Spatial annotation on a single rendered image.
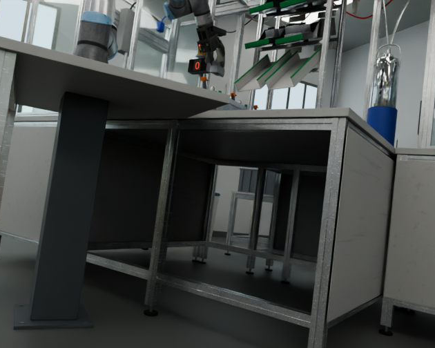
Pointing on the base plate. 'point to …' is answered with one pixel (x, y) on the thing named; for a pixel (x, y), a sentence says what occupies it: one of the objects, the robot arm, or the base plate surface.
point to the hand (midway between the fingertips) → (218, 64)
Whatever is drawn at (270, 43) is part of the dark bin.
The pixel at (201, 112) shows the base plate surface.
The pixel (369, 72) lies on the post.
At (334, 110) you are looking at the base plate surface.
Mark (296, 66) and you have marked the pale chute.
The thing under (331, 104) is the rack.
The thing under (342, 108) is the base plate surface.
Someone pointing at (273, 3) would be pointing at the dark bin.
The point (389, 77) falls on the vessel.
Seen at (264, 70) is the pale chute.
